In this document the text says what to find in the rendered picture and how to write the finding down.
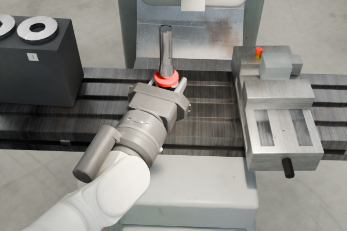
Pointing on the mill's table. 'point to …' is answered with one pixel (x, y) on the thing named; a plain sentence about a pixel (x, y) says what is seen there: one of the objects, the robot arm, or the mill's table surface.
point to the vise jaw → (277, 94)
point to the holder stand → (38, 61)
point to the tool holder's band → (166, 80)
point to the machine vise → (274, 120)
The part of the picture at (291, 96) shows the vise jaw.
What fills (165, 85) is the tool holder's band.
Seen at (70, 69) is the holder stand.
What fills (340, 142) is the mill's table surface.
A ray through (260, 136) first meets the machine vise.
